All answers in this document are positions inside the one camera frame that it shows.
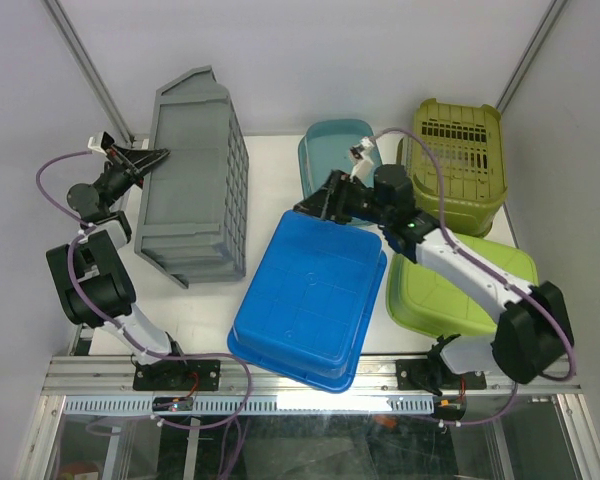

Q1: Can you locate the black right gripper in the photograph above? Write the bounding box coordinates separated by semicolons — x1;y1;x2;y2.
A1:
292;169;391;226

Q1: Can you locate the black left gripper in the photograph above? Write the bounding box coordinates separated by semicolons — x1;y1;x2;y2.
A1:
94;142;175;208

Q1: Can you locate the teal transparent plastic tub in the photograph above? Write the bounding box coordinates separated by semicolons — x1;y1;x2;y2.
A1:
298;119;373;198

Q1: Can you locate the grey plastic bin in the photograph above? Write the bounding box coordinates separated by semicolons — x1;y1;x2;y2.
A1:
134;66;249;288

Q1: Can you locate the blue plastic tub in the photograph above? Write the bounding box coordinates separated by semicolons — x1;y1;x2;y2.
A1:
227;211;387;377

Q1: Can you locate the lime green plastic tub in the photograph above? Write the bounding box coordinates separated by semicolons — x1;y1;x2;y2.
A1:
386;234;538;338

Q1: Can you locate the olive green slotted container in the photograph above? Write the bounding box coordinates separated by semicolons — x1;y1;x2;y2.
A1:
413;98;507;237

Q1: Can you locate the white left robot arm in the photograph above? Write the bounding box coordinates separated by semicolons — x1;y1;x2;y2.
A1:
35;144;190;389

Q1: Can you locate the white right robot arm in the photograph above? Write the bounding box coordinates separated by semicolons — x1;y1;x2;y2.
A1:
293;165;576;387

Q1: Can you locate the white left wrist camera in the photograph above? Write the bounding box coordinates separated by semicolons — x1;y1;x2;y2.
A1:
87;131;115;155

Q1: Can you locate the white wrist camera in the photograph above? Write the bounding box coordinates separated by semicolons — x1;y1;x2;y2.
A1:
87;131;115;155
349;137;376;181

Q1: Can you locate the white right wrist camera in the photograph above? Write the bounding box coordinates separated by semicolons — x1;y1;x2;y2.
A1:
349;137;376;181

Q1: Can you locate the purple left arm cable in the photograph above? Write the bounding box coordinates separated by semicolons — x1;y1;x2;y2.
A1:
35;148;256;480

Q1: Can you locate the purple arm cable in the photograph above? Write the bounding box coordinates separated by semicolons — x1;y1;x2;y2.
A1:
35;148;256;480
367;127;579;429

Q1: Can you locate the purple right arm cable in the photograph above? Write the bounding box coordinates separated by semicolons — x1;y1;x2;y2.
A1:
367;127;579;429

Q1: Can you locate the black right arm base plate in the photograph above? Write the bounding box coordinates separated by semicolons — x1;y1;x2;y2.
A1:
395;358;487;396

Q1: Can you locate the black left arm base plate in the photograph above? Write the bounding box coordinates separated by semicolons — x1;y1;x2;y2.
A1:
132;360;221;392

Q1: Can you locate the aluminium front rail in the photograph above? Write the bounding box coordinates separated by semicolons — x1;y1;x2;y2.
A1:
44;353;589;401

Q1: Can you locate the grey slotted cable duct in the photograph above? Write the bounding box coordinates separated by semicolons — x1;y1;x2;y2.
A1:
64;392;434;417

